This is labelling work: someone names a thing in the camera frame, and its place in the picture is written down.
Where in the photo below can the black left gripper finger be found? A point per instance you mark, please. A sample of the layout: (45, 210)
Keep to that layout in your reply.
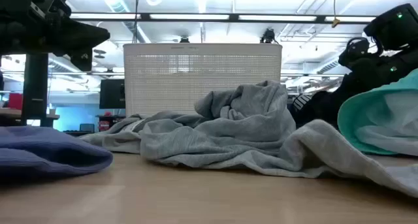
(91, 38)

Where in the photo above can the teal garment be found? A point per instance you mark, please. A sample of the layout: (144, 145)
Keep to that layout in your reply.
(359, 119)

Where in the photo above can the black garment white print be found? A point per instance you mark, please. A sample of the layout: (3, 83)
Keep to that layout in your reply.
(313, 114)

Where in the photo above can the dark blue garment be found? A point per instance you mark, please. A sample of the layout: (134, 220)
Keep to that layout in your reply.
(49, 152)

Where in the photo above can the grey hooded sweatshirt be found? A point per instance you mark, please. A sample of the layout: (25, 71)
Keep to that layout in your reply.
(228, 136)

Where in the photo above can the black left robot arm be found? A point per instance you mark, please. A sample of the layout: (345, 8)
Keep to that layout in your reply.
(34, 87)

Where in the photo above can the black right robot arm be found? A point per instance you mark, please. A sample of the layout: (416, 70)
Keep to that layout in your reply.
(392, 28)

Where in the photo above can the black monitor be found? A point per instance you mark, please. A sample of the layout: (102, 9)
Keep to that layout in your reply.
(112, 93)

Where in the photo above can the yellow hanging tag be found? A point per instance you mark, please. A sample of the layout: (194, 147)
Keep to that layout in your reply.
(335, 22)

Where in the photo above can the red box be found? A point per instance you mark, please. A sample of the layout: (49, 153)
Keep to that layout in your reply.
(15, 101)

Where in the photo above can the white cup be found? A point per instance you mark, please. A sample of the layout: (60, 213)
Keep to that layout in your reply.
(52, 111)

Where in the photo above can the white perforated laundry basket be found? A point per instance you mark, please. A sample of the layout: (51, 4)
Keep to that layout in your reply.
(163, 80)

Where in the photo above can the wooden desk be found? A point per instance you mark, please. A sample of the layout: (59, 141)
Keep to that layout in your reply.
(9, 114)

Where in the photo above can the black hanging device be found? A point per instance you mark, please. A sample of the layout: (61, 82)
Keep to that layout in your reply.
(184, 40)
(268, 36)

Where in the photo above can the black overhead light bar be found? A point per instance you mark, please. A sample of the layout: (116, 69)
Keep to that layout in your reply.
(233, 17)

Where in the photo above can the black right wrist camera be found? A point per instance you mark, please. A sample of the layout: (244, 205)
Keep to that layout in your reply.
(354, 54)

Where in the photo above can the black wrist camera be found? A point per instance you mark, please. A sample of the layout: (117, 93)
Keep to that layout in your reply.
(49, 3)
(354, 54)

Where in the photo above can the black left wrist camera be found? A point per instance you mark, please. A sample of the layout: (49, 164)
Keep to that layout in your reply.
(49, 3)

